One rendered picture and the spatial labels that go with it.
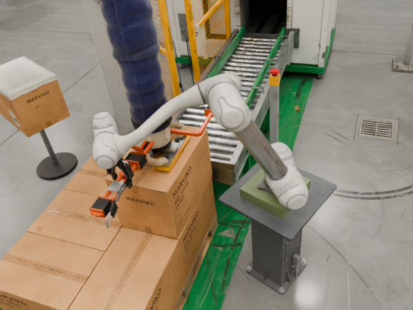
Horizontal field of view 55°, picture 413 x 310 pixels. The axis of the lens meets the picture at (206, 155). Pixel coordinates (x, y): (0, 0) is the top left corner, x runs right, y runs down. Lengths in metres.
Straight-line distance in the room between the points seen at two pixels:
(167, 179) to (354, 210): 1.69
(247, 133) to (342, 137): 2.41
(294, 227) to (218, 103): 0.88
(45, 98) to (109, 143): 1.85
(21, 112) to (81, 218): 1.12
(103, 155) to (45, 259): 1.10
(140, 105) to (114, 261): 0.93
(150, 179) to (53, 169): 2.00
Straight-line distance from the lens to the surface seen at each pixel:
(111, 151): 1.69
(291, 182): 1.95
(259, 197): 2.24
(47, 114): 3.56
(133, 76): 2.05
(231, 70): 4.10
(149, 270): 2.34
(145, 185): 2.21
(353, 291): 2.90
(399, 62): 5.41
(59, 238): 2.69
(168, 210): 2.25
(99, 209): 1.93
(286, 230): 2.17
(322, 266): 2.98
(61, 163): 4.15
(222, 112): 1.58
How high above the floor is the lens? 2.42
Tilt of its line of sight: 39 degrees down
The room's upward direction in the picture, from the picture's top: 7 degrees counter-clockwise
